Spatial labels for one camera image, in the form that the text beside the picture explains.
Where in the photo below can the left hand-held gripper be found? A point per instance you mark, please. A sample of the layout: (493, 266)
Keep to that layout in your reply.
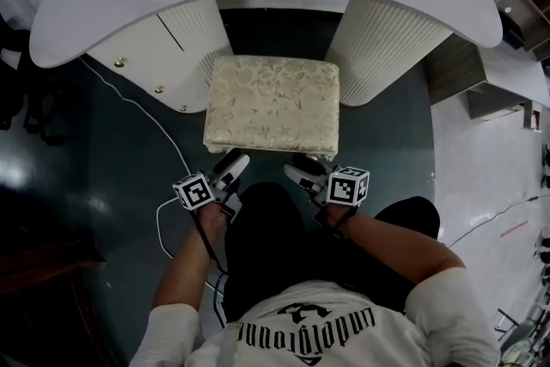
(193, 191)

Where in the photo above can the white printed T-shirt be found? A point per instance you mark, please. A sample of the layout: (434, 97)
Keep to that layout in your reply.
(326, 344)

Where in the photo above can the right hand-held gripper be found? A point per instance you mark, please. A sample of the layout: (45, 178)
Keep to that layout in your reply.
(348, 187)

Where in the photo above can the black box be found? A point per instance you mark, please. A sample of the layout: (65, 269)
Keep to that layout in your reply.
(511, 30)

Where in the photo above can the cream upholstered stool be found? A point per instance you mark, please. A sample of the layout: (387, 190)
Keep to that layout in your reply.
(270, 103)

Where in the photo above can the black office chair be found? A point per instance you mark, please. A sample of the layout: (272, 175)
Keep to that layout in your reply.
(38, 116)

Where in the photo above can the grey wooden shelf unit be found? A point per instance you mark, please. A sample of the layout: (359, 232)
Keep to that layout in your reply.
(507, 73)

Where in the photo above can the small red white box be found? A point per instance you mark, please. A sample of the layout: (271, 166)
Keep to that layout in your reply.
(535, 119)

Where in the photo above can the black trousers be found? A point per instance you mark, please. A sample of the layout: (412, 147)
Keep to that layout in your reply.
(266, 245)

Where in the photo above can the person's left forearm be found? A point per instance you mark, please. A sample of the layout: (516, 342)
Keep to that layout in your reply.
(185, 266)

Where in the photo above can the person's right forearm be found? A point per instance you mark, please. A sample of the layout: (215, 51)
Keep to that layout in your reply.
(395, 245)

